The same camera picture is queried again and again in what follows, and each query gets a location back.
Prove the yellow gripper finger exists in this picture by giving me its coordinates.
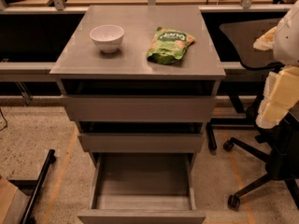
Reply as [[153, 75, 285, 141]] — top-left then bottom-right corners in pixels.
[[256, 66, 299, 129], [253, 26, 277, 51]]

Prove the green rice chip bag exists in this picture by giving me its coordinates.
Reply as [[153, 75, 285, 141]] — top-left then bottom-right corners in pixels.
[[146, 27, 195, 64]]

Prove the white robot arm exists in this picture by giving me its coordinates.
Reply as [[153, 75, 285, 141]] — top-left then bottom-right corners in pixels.
[[253, 1, 299, 129]]

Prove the grey drawer cabinet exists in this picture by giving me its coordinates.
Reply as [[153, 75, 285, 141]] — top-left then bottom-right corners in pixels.
[[50, 5, 227, 224]]

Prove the bottom grey open drawer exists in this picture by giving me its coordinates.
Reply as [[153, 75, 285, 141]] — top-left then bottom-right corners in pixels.
[[78, 153, 206, 224]]

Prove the top grey drawer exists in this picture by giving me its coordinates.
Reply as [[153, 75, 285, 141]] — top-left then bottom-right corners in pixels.
[[63, 79, 218, 122]]

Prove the middle grey drawer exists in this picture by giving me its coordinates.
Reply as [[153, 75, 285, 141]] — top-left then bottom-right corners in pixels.
[[78, 122, 204, 153]]

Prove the black office chair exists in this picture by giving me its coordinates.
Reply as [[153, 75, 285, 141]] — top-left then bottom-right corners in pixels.
[[223, 15, 299, 210]]

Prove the white ceramic bowl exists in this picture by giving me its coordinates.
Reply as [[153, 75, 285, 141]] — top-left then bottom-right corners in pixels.
[[90, 25, 124, 53]]

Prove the black metal stand leg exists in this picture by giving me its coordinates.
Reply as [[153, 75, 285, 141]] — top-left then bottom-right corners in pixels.
[[9, 149, 56, 224]]

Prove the wooden box corner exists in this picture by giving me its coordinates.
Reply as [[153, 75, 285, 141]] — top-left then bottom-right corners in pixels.
[[0, 176, 29, 224]]

